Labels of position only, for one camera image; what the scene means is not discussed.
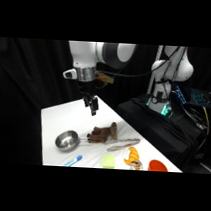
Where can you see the brown plush toy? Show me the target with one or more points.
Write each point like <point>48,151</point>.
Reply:
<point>102,133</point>

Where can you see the blue pen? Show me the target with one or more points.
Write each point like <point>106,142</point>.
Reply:
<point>73,161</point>

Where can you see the small metal pan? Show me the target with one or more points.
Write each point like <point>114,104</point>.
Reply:
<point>66,140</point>

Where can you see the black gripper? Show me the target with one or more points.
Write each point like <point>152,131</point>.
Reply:
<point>86,88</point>

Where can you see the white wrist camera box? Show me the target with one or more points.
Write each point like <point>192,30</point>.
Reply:
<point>70,74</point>

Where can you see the green sponge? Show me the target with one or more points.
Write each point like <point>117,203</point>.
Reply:
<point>109,162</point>

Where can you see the orange toy croissant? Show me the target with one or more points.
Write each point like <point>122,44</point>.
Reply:
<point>133,155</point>

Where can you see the yellow tape tag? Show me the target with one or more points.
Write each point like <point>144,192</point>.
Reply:
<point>106,78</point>

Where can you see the black curtain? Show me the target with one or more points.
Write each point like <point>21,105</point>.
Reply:
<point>24,89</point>

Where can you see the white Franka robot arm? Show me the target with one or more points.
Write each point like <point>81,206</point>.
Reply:
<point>83,55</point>

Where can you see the blue backlit keyboard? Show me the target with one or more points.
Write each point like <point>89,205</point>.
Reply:
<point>200,97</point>

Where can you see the black draped robot stand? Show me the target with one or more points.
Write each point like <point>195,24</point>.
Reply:
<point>159,129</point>

